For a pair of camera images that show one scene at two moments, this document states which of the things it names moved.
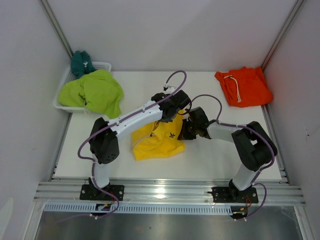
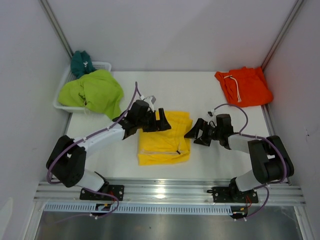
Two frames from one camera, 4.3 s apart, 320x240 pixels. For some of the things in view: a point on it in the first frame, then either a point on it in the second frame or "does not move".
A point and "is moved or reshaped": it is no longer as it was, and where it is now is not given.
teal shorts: (81, 64) does not move
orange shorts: (245, 87) does not move
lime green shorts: (99, 91) does not move
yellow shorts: (158, 139) is moved or reshaped
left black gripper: (166, 120) -> (157, 125)
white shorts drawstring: (239, 99) does not move
